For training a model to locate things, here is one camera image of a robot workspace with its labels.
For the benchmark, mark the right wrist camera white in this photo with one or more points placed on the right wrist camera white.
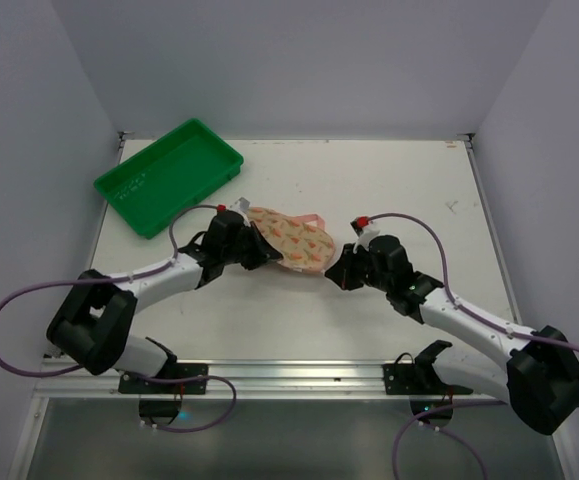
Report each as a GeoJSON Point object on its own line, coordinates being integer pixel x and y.
{"type": "Point", "coordinates": [366, 230]}

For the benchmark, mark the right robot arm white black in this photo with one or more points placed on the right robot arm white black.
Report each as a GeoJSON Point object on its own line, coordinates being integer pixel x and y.
{"type": "Point", "coordinates": [532, 371]}

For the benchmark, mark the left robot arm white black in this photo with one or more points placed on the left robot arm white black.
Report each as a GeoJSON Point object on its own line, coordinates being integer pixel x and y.
{"type": "Point", "coordinates": [93, 324]}

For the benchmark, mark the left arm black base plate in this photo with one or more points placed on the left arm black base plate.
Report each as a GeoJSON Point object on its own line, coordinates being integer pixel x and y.
{"type": "Point", "coordinates": [164, 382]}

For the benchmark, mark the aluminium mounting rail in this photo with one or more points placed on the aluminium mounting rail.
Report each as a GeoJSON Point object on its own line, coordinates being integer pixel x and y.
{"type": "Point", "coordinates": [300, 379]}

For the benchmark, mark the pink bra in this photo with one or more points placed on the pink bra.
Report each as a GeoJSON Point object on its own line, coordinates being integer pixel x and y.
{"type": "Point", "coordinates": [311, 218]}

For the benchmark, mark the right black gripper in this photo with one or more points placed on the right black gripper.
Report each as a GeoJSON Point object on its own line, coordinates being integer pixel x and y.
{"type": "Point", "coordinates": [348, 267]}

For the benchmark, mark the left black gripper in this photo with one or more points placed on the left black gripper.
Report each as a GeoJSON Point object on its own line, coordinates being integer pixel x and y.
{"type": "Point", "coordinates": [251, 245]}

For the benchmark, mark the carrot print laundry bag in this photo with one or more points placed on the carrot print laundry bag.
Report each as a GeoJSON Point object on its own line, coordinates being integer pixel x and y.
{"type": "Point", "coordinates": [305, 248]}

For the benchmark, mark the green plastic tray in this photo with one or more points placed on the green plastic tray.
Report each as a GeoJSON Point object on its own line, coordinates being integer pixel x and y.
{"type": "Point", "coordinates": [175, 172]}

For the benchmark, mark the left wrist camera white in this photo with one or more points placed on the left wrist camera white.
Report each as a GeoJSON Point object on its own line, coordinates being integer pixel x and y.
{"type": "Point", "coordinates": [240, 206]}

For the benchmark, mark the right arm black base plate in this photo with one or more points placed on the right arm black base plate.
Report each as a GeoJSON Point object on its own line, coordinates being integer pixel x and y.
{"type": "Point", "coordinates": [415, 378]}

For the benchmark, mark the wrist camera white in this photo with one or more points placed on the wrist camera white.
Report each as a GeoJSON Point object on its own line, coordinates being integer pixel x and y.
{"type": "Point", "coordinates": [366, 230]}
{"type": "Point", "coordinates": [240, 206]}

